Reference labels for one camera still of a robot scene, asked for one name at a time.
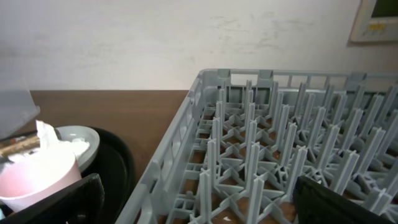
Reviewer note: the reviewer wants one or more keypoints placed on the pink plastic cup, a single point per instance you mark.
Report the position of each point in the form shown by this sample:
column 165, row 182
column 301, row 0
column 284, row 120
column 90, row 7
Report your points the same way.
column 42, row 174

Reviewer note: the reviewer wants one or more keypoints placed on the clear plastic waste bin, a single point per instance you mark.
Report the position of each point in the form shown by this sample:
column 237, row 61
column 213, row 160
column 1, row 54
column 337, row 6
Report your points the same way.
column 17, row 109

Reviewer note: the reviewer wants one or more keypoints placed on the grey round plate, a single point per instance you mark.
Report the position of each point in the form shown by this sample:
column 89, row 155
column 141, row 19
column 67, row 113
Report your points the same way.
column 67, row 133

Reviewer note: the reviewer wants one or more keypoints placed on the white wall panel device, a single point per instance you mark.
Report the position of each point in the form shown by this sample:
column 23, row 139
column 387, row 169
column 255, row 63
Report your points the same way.
column 375, row 21

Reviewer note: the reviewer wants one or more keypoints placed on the grey plastic dishwasher rack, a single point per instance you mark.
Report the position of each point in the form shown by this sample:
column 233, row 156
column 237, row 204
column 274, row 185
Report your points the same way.
column 241, row 139

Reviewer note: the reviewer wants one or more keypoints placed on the white paper napkin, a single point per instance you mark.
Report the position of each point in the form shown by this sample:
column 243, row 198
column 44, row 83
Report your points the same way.
column 50, row 141

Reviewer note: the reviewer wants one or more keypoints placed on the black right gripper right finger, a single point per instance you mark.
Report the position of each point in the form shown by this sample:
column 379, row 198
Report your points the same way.
column 316, row 204

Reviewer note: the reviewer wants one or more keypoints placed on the brown paper wrapper stick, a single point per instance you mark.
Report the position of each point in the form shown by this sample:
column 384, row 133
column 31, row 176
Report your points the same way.
column 16, row 145

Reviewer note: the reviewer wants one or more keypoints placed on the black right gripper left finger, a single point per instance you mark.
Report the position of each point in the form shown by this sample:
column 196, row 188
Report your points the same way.
column 81, row 202

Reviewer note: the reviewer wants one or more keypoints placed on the round black serving tray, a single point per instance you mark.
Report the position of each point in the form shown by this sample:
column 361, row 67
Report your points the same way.
column 115, row 165

